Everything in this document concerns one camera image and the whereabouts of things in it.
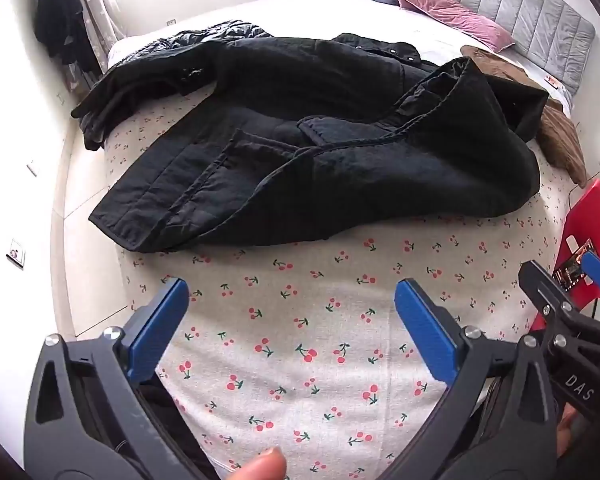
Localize black quilted coat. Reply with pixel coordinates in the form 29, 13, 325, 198
89, 32, 551, 254

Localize large pink velvet pillow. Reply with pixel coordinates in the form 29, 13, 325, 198
397, 0, 517, 54

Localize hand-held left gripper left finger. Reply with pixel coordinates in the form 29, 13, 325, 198
24, 276, 221, 480

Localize small circuit board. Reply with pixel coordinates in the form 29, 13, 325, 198
552, 237, 597, 292

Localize shiny black puffer jacket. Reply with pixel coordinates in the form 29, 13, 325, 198
71, 20, 277, 152

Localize person's right hand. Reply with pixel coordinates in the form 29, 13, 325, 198
556, 405, 589, 461

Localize cherry print blanket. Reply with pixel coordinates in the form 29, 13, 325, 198
102, 80, 577, 480

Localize person's left hand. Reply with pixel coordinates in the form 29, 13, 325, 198
229, 447, 288, 480

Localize brown fleece garment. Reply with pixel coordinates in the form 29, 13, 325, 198
460, 45, 589, 189

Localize grey padded headboard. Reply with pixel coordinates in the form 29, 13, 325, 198
410, 0, 597, 97

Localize white bed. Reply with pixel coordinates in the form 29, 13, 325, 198
106, 0, 577, 111

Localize red plastic stool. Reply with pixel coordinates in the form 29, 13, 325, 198
530, 178, 600, 332

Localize hanging dark clothes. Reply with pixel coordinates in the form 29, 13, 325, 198
33, 0, 102, 77

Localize floral sheer curtain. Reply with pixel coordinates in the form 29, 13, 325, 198
62, 0, 127, 63

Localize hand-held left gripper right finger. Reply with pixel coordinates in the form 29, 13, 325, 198
380, 278, 576, 480

